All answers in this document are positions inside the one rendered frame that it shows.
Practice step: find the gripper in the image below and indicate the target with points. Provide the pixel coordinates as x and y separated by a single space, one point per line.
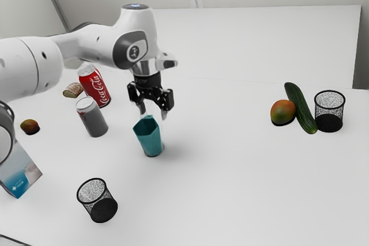
150 90

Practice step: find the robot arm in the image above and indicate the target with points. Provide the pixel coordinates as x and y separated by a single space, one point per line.
86 41

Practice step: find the teal faceted mug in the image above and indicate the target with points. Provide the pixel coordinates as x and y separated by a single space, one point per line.
150 136

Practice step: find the silver soda can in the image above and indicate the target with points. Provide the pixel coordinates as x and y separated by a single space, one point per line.
93 119

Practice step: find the red soda can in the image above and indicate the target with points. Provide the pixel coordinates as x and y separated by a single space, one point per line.
96 87

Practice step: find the brown bread roll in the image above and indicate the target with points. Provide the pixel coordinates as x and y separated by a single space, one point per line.
73 90

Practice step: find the black mesh pen holder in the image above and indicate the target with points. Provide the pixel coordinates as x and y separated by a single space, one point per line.
96 200
329 112

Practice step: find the small red-green mango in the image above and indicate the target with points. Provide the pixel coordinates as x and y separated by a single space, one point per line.
29 125

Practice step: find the large red-green mango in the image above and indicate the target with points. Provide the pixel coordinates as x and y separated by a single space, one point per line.
283 111

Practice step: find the blue and white carton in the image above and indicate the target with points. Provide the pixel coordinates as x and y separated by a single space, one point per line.
20 171

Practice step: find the dark green cucumber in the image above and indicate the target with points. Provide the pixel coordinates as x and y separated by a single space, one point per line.
301 107

